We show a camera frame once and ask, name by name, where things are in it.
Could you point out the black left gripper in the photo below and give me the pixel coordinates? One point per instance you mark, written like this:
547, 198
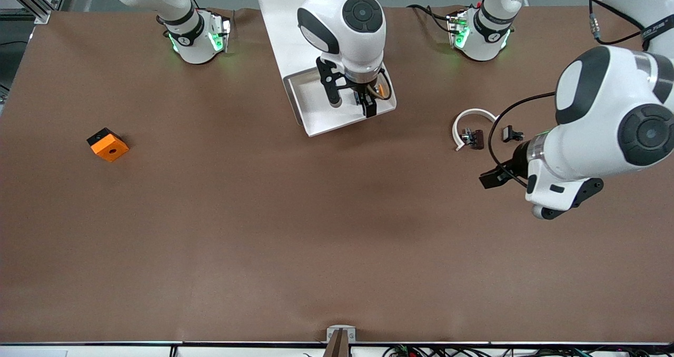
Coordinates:
518, 161

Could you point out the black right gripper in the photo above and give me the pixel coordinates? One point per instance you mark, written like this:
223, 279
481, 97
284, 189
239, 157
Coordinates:
365, 93

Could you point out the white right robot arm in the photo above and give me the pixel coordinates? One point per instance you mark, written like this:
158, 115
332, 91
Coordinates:
342, 36

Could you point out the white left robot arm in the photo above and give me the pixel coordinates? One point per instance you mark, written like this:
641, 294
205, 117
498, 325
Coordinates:
595, 115

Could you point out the orange and black button box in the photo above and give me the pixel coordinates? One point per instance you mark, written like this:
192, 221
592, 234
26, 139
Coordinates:
110, 149

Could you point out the small brown component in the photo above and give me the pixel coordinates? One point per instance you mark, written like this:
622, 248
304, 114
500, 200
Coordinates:
477, 139

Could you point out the small black component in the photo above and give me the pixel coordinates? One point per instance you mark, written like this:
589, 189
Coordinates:
508, 134

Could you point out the small metal clip part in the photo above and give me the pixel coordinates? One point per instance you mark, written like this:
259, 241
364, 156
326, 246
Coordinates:
466, 136

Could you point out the white curved plastic piece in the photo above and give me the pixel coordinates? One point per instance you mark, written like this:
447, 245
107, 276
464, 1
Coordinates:
474, 111

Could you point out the brown table cover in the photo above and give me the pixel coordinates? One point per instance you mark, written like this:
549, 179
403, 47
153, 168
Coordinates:
316, 241

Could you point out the green terminal connector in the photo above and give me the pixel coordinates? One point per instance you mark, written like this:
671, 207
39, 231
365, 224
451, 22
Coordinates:
403, 350

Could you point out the grey metal edge bracket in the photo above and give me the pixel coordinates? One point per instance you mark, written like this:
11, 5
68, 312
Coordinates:
330, 336

